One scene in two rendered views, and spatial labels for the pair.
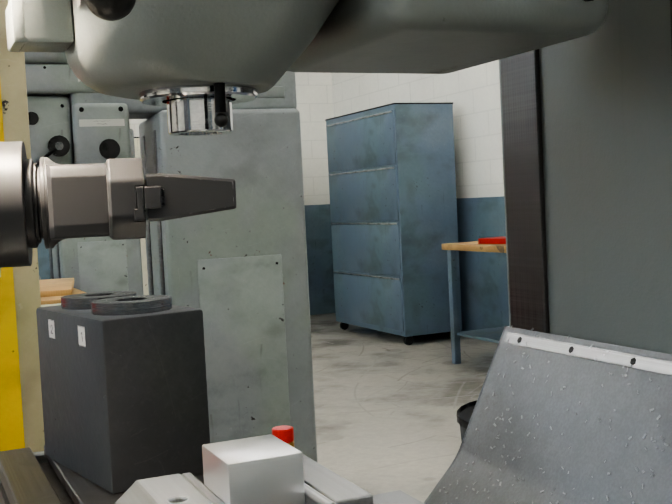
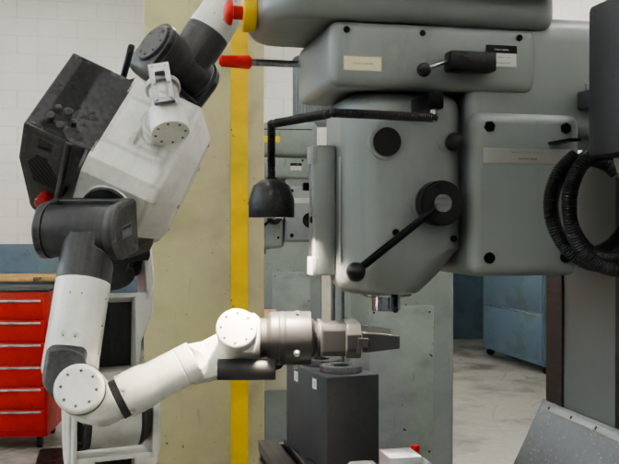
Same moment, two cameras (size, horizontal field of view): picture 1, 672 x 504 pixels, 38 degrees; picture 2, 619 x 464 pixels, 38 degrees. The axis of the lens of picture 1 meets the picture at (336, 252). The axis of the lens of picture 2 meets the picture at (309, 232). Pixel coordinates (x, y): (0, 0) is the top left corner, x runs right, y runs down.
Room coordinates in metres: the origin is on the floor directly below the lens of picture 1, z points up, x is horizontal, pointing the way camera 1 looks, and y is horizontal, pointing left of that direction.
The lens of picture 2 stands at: (-0.77, -0.08, 1.42)
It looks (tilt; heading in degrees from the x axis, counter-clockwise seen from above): 1 degrees down; 12
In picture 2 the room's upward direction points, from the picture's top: straight up
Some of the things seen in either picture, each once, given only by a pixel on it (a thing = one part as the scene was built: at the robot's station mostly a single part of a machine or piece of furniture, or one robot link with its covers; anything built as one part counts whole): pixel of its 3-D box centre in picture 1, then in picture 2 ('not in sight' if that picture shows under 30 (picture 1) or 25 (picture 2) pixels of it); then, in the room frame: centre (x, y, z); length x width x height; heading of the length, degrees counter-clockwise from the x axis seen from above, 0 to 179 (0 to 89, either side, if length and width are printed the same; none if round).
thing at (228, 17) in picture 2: not in sight; (233, 12); (0.61, 0.33, 1.76); 0.04 x 0.03 x 0.04; 24
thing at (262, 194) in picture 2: not in sight; (271, 197); (0.60, 0.26, 1.46); 0.07 x 0.07 x 0.06
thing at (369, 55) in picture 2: not in sight; (410, 69); (0.73, 0.06, 1.68); 0.34 x 0.24 x 0.10; 114
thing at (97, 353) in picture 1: (119, 380); (331, 408); (1.13, 0.26, 1.03); 0.22 x 0.12 x 0.20; 35
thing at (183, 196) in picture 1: (190, 195); (380, 342); (0.65, 0.10, 1.23); 0.06 x 0.02 x 0.03; 104
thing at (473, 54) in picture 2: not in sight; (453, 65); (0.61, -0.02, 1.66); 0.12 x 0.04 x 0.04; 114
